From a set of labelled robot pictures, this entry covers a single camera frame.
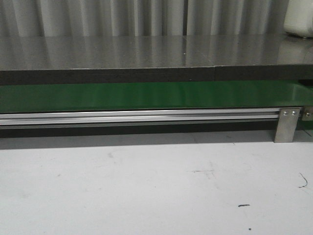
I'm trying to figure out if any aluminium conveyor side rail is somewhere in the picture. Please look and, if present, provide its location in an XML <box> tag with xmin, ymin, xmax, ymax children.
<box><xmin>0</xmin><ymin>108</ymin><xmax>280</xmax><ymax>127</ymax></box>

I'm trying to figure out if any grey stone counter slab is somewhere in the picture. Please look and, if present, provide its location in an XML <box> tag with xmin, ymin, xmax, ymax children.
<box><xmin>0</xmin><ymin>34</ymin><xmax>313</xmax><ymax>85</ymax></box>

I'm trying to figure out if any green conveyor belt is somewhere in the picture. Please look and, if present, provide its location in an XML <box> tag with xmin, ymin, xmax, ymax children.
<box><xmin>0</xmin><ymin>80</ymin><xmax>313</xmax><ymax>113</ymax></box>

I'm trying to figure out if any steel belt end plate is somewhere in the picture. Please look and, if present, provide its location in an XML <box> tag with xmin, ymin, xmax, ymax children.
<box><xmin>302</xmin><ymin>106</ymin><xmax>313</xmax><ymax>121</ymax></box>

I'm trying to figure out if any steel conveyor support bracket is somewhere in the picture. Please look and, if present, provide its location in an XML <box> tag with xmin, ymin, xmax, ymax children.
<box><xmin>274</xmin><ymin>108</ymin><xmax>301</xmax><ymax>143</ymax></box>

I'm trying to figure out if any grey pleated curtain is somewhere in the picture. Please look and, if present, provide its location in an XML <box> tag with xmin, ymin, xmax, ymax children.
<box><xmin>0</xmin><ymin>0</ymin><xmax>288</xmax><ymax>37</ymax></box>

